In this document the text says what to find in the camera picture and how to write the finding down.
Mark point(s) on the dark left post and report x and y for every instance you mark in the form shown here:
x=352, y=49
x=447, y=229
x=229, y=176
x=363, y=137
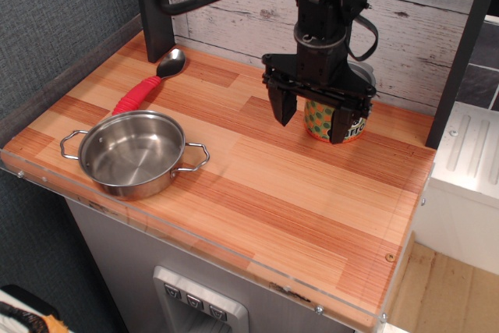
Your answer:
x=157, y=29

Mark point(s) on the clear acrylic table guard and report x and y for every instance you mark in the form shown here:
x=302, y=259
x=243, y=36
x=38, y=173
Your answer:
x=325, y=225

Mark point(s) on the peas and carrots can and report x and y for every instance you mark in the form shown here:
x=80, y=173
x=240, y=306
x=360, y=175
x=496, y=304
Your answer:
x=341, y=103

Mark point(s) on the grey ice dispenser panel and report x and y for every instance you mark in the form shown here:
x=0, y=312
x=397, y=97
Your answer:
x=191, y=307

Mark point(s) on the black orange object corner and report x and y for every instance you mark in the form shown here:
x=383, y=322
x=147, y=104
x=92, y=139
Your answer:
x=22, y=311

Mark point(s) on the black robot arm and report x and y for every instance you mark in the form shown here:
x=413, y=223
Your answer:
x=330, y=20

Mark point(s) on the dark post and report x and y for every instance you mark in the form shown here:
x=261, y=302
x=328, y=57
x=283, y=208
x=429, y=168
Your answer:
x=463, y=54
x=157, y=29

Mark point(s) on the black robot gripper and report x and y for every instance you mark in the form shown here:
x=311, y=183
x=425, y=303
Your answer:
x=284, y=76

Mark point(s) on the dark right post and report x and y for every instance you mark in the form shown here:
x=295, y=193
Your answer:
x=463, y=54

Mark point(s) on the stainless steel pot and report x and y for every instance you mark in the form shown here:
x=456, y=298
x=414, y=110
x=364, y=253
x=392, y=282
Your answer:
x=134, y=155

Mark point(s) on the red handled metal spoon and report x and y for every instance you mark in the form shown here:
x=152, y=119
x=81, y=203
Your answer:
x=172, y=64

